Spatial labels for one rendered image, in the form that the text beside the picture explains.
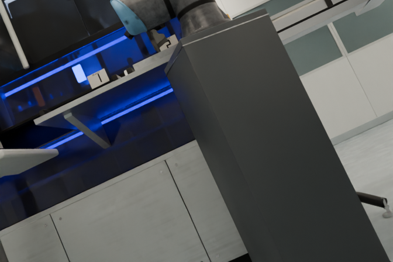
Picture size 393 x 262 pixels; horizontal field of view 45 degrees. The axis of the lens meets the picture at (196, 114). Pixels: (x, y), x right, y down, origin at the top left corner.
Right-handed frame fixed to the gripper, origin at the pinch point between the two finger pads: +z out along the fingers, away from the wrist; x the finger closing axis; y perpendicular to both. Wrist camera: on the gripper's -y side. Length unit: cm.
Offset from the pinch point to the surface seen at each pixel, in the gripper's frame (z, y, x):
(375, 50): 4, 238, 475
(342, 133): 87, 148, 475
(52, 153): 19, -55, -1
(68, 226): 48, -67, 16
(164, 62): 11.2, 2.3, -24.6
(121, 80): 10.8, -13.5, -24.6
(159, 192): 51, -25, 15
